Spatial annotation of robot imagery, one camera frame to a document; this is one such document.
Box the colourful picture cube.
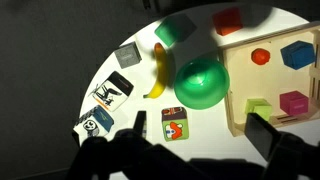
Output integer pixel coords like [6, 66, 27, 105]
[161, 106, 190, 143]

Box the yellow toy banana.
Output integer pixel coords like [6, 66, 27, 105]
[143, 42, 169, 100]

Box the magenta block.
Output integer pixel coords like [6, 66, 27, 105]
[279, 90, 310, 117]

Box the lime green block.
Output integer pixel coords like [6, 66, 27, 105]
[244, 98, 273, 122]

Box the orange block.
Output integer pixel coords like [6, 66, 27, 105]
[211, 6, 244, 37]

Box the grey patterned cube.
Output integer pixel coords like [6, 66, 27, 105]
[113, 41, 143, 70]

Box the green plastic bowl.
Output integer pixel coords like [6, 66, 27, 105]
[173, 57, 231, 110]

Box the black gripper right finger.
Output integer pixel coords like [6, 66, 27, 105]
[244, 112, 283, 162]

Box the shallow wooden tray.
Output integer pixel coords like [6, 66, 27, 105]
[218, 20, 320, 138]

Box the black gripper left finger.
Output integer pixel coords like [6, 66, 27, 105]
[133, 110, 148, 138]

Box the black white bird cube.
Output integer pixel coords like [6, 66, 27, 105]
[88, 70, 135, 113]

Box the black white owl cube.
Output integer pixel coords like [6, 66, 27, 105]
[73, 105, 115, 138]

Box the blue block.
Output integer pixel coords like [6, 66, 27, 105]
[280, 40, 316, 71]

